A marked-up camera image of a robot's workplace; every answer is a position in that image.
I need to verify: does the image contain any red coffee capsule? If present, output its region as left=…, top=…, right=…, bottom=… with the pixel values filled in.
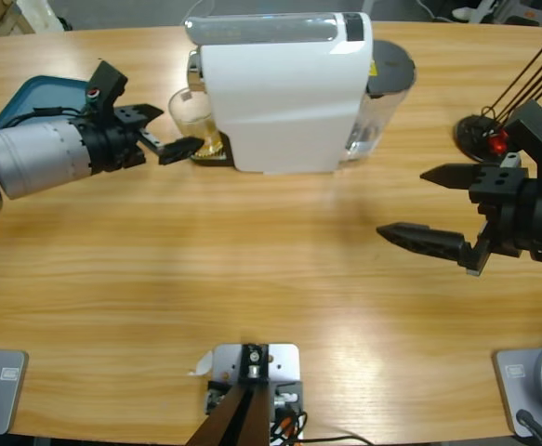
left=487, top=130, right=509, bottom=156

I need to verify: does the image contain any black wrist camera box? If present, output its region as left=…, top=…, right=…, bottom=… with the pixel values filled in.
left=500, top=99, right=542, bottom=187
left=86, top=59, right=128, bottom=123

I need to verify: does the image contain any clear drinking glass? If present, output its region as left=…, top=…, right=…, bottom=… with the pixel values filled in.
left=167, top=86, right=223, bottom=159

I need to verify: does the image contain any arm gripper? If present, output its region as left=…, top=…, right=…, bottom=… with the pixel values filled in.
left=375, top=162, right=542, bottom=278
left=73, top=102, right=206, bottom=177

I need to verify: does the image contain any dark camera post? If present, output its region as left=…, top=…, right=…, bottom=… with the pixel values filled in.
left=185, top=343, right=272, bottom=446

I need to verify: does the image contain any teal plastic tray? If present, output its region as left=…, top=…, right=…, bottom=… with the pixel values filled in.
left=0, top=75, right=96, bottom=134

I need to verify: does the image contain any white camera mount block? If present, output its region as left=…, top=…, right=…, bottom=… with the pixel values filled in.
left=198, top=343, right=305, bottom=442

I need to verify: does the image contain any black orange device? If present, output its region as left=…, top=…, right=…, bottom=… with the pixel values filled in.
left=502, top=8, right=542, bottom=27

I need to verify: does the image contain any black base cable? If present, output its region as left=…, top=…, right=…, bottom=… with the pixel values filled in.
left=515, top=408, right=542, bottom=446

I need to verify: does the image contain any white capsule coffee machine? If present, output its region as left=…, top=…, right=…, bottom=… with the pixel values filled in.
left=182, top=11, right=375, bottom=177

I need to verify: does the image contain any black orange cable bundle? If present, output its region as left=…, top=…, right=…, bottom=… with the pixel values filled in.
left=270, top=409, right=309, bottom=446

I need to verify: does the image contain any black capsule holder with rods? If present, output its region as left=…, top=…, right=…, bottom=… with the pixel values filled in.
left=454, top=30, right=542, bottom=162

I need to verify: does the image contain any white foam packing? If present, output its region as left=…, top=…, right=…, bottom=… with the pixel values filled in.
left=17, top=0, right=65, bottom=33

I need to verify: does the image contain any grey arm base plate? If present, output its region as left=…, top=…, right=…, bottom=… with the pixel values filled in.
left=492, top=342, right=542, bottom=439
left=0, top=348, right=29, bottom=436

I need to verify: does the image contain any white paper tab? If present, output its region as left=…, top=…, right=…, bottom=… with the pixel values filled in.
left=186, top=350, right=215, bottom=377

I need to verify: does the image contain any clear water tank black lid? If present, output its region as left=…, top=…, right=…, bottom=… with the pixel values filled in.
left=344, top=39, right=416, bottom=163

